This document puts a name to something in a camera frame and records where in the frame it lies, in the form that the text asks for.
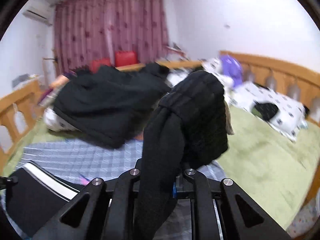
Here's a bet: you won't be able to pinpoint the pink striped curtain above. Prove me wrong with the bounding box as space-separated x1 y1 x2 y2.
54 0 170 70

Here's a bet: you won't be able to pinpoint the black pants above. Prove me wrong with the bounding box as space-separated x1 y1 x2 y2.
6 70 235 240

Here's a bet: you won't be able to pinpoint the purple patterned pillow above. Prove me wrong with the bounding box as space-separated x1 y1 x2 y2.
37 71 78 108

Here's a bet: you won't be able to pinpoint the black jacket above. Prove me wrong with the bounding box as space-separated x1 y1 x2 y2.
52 62 173 149

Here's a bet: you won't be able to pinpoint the red box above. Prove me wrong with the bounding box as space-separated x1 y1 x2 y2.
90 58 112 73
115 51 138 67

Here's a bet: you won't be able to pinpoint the grey checked blanket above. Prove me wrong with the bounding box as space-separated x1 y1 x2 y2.
0 139 227 205

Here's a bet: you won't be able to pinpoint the cardboard clutter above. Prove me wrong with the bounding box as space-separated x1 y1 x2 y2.
166 44 187 60

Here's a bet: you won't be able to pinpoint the wooden bed frame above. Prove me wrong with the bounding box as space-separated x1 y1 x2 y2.
0 51 320 205

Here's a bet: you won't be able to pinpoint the wooden coat rack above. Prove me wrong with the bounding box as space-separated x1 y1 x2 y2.
42 50 59 80

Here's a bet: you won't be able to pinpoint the white floral quilt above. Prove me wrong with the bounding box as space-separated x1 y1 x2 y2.
44 57 235 132

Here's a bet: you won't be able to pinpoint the purple plush toy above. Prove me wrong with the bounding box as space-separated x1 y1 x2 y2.
221 55 244 87

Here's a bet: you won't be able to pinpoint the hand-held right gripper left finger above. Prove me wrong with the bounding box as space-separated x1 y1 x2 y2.
31 159 144 240

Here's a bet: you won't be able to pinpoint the white air conditioner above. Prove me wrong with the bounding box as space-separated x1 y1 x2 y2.
22 0 54 27

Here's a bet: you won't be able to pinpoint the star print wastebasket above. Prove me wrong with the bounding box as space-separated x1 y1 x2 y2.
286 205 315 238

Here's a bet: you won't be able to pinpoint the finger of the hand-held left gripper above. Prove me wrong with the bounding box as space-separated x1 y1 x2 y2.
0 176 18 189

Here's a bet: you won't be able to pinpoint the grey box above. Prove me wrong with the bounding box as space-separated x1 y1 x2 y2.
12 74 30 87

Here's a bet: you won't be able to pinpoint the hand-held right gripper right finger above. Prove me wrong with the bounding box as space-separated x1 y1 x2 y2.
172 166 292 240

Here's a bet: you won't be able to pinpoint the white strawberry print pillow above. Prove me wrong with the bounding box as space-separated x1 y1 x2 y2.
234 81 309 143

